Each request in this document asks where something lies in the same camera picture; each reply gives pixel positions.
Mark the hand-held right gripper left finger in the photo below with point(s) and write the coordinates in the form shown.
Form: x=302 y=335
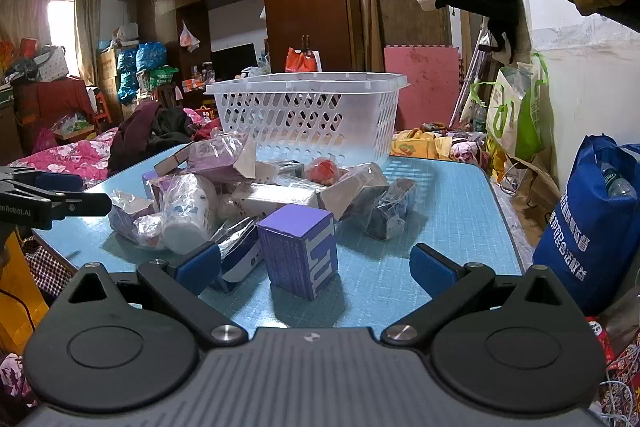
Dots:
x=199 y=266

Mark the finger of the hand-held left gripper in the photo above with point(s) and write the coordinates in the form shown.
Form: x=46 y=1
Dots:
x=55 y=181
x=90 y=204

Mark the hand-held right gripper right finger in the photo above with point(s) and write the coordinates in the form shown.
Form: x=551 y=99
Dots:
x=432 y=268

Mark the purple cardboard box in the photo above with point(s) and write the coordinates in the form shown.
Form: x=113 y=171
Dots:
x=300 y=249

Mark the white plastic basket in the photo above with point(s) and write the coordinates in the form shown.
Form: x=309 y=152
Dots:
x=305 y=117

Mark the pink floral blanket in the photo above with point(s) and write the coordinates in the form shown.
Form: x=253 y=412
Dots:
x=70 y=157

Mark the purple white crumpled packet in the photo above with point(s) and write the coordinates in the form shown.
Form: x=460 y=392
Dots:
x=130 y=213

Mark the white bottle in plastic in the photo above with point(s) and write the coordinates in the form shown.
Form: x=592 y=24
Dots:
x=187 y=212

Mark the dark item in plastic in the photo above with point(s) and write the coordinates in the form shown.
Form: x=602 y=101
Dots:
x=392 y=212

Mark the red covered cabinet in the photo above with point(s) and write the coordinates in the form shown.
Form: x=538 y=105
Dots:
x=50 y=99

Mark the dark maroon clothing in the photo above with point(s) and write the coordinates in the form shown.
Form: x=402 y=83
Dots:
x=145 y=132

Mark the long white box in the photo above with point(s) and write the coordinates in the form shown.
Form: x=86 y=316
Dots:
x=272 y=199

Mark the grey brown box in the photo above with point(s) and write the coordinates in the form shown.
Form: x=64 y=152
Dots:
x=355 y=189

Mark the pink purple wrapped box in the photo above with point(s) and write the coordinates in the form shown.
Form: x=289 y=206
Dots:
x=220 y=157

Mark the yellow cloth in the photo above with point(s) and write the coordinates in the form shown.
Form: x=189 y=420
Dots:
x=415 y=145

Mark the brown paper bag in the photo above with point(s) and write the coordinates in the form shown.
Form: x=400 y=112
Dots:
x=537 y=194

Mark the small black white box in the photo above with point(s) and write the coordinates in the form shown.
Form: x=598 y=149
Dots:
x=290 y=168

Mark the blue plastic bags pile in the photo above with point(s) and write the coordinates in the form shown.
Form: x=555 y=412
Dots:
x=142 y=67

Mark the red ball in plastic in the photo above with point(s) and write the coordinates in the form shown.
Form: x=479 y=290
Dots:
x=325 y=170

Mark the blue shopping bag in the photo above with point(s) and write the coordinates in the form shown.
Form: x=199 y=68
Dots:
x=585 y=232

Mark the beige curtain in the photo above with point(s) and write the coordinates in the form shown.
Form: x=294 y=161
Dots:
x=20 y=17

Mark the green white shopping bag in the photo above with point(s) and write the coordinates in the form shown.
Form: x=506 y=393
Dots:
x=515 y=112

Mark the red packet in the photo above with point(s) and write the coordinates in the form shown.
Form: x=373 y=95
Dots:
x=598 y=339

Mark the pink foam mat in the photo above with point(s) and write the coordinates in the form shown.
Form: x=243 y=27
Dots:
x=422 y=87

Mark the white hanging plastic bag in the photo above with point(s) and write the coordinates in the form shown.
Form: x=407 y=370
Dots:
x=189 y=38

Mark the black monitor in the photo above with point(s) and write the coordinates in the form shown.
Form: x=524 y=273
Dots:
x=232 y=62

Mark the orange bag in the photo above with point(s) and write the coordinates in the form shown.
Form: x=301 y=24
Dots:
x=300 y=62

